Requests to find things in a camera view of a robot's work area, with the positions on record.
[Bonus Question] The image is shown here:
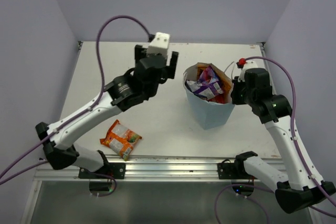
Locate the yellow Kettle chips bag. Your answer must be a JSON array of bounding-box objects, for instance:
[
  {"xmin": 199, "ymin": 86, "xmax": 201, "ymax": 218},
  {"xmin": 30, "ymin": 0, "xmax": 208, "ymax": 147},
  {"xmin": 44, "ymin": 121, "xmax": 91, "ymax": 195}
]
[{"xmin": 196, "ymin": 62, "xmax": 233, "ymax": 103}]

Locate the red gummy candy bag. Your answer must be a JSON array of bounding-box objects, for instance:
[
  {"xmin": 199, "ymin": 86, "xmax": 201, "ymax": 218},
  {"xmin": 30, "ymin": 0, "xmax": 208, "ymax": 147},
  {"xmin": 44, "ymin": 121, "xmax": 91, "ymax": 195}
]
[{"xmin": 211, "ymin": 94, "xmax": 227, "ymax": 104}]

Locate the purple snack packet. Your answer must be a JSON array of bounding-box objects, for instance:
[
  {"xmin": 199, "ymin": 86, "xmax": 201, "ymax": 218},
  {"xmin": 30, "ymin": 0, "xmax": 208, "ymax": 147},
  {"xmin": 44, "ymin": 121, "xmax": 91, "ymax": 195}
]
[{"xmin": 193, "ymin": 66, "xmax": 224, "ymax": 101}]

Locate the light blue paper bag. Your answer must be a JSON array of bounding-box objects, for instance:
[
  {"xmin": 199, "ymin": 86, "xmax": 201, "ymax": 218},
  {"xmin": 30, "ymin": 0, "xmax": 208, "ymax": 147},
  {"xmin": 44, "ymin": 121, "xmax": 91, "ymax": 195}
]
[{"xmin": 183, "ymin": 64, "xmax": 235, "ymax": 130}]

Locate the orange snack packet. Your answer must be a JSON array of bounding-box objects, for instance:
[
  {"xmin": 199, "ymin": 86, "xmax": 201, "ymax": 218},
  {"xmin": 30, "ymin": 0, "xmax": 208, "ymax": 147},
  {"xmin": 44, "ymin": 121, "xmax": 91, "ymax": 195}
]
[{"xmin": 100, "ymin": 120, "xmax": 142, "ymax": 161}]

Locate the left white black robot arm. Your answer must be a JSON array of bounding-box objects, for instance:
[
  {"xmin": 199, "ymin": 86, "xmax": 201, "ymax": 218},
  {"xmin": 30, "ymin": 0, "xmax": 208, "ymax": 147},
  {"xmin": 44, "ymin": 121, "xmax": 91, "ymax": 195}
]
[{"xmin": 35, "ymin": 45, "xmax": 179, "ymax": 178}]

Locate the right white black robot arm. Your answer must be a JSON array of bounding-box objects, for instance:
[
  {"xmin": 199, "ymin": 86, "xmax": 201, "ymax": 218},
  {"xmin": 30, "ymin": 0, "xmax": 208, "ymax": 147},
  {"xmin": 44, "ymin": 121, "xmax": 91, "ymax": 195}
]
[{"xmin": 231, "ymin": 68, "xmax": 335, "ymax": 214}]

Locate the red emergency knob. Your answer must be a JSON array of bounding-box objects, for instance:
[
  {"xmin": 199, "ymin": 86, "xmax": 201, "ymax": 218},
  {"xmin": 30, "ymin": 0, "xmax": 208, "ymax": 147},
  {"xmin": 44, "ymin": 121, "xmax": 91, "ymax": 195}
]
[{"xmin": 236, "ymin": 58, "xmax": 246, "ymax": 69}]

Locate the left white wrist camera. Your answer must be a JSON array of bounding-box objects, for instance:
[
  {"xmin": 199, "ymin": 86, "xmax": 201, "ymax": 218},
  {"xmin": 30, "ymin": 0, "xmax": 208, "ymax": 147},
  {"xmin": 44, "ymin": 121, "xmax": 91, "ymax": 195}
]
[{"xmin": 146, "ymin": 32, "xmax": 171, "ymax": 60}]

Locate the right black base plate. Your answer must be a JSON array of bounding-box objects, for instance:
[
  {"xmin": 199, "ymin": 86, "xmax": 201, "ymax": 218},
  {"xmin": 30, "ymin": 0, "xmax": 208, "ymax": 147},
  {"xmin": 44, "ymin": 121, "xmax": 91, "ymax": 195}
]
[{"xmin": 217, "ymin": 159, "xmax": 256, "ymax": 180}]

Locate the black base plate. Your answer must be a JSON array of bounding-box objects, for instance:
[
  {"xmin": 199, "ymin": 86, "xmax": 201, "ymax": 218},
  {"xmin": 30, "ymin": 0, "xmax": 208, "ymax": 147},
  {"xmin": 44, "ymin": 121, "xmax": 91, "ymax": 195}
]
[
  {"xmin": 78, "ymin": 163, "xmax": 126, "ymax": 179},
  {"xmin": 217, "ymin": 159, "xmax": 256, "ymax": 180}
]

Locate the aluminium mounting rail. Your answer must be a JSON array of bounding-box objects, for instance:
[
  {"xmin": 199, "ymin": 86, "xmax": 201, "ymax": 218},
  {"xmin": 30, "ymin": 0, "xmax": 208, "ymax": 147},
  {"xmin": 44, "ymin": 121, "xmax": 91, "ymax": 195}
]
[{"xmin": 33, "ymin": 155, "xmax": 288, "ymax": 182}]

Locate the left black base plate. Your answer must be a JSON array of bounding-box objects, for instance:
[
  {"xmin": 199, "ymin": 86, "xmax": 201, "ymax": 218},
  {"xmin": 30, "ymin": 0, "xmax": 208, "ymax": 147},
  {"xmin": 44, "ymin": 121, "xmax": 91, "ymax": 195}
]
[{"xmin": 78, "ymin": 163, "xmax": 126, "ymax": 179}]

